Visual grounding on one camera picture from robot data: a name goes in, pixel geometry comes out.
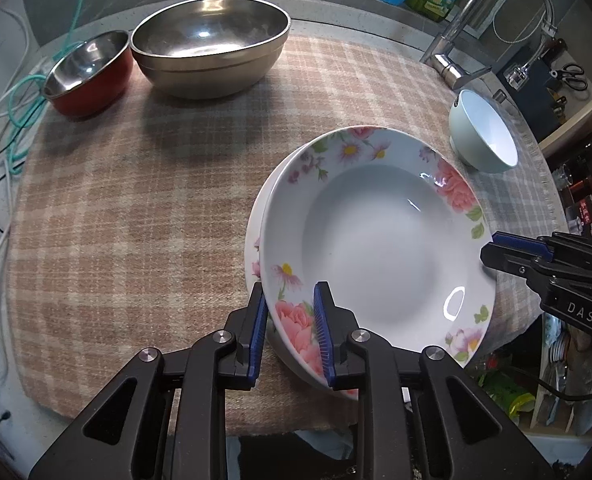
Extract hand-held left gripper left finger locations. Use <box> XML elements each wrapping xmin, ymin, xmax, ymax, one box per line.
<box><xmin>28</xmin><ymin>280</ymin><xmax>269</xmax><ymax>480</ymax></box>

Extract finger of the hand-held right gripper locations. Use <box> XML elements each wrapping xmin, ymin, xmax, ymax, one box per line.
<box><xmin>491</xmin><ymin>231</ymin><xmax>552</xmax><ymax>261</ymax></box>
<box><xmin>480</xmin><ymin>242</ymin><xmax>547</xmax><ymax>286</ymax></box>

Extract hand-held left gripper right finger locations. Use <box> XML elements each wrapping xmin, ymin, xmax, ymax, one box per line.
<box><xmin>313</xmin><ymin>280</ymin><xmax>559</xmax><ymax>480</ymax></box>

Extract pink blossom floral plate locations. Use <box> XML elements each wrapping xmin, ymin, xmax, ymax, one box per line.
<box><xmin>244</xmin><ymin>147</ymin><xmax>359</xmax><ymax>402</ymax></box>

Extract rose floral plate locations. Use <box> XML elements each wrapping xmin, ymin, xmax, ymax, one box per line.
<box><xmin>258</xmin><ymin>126</ymin><xmax>498</xmax><ymax>378</ymax></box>

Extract dark jar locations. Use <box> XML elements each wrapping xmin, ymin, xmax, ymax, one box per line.
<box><xmin>568</xmin><ymin>195</ymin><xmax>592</xmax><ymax>238</ymax></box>

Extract dark glass bottle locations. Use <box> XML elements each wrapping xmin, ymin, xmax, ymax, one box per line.
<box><xmin>578</xmin><ymin>132</ymin><xmax>592</xmax><ymax>181</ymax></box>

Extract light blue ceramic bowl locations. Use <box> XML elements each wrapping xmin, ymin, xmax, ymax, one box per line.
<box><xmin>448</xmin><ymin>89</ymin><xmax>519</xmax><ymax>173</ymax></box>

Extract green packet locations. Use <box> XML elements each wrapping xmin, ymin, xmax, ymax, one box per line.
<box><xmin>478</xmin><ymin>365</ymin><xmax>536</xmax><ymax>418</ymax></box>

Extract wooden shelf board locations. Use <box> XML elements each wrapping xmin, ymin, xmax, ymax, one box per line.
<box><xmin>538</xmin><ymin>80</ymin><xmax>592</xmax><ymax>158</ymax></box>

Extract checked table cloth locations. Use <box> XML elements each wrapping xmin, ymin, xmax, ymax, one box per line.
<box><xmin>6</xmin><ymin>35</ymin><xmax>567</xmax><ymax>436</ymax></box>

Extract black scissors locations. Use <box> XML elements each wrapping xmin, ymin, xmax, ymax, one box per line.
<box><xmin>551</xmin><ymin>62</ymin><xmax>589</xmax><ymax>91</ymax></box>

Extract chrome faucet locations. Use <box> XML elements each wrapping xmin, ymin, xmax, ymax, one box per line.
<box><xmin>420</xmin><ymin>0</ymin><xmax>557</xmax><ymax>92</ymax></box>

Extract red steel bowl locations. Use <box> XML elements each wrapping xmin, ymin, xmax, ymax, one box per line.
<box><xmin>42</xmin><ymin>30</ymin><xmax>134</xmax><ymax>118</ymax></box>

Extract large steel bowl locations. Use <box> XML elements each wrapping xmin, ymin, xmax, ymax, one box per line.
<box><xmin>130</xmin><ymin>0</ymin><xmax>291</xmax><ymax>100</ymax></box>

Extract black wall rack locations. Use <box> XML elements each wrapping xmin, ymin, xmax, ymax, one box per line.
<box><xmin>541</xmin><ymin>40</ymin><xmax>592</xmax><ymax>126</ymax></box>

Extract flexible metal sprayer hose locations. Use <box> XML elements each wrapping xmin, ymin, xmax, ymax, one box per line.
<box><xmin>493</xmin><ymin>0</ymin><xmax>559</xmax><ymax>86</ymax></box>

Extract teal cable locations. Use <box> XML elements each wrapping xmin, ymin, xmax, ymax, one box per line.
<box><xmin>6</xmin><ymin>0</ymin><xmax>89</xmax><ymax>171</ymax></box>

